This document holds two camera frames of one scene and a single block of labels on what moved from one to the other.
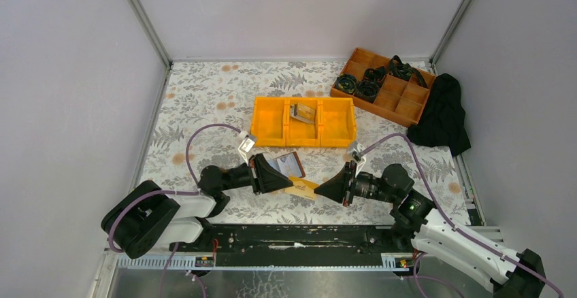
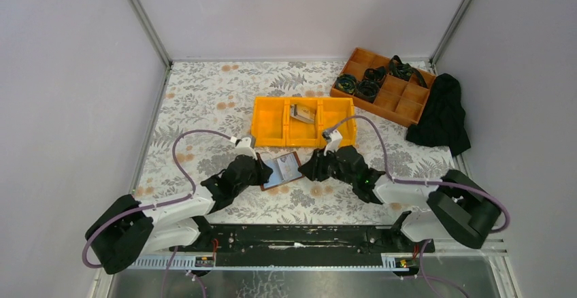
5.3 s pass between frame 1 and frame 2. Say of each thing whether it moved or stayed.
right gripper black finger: moved
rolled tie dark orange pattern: stayed
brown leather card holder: stayed
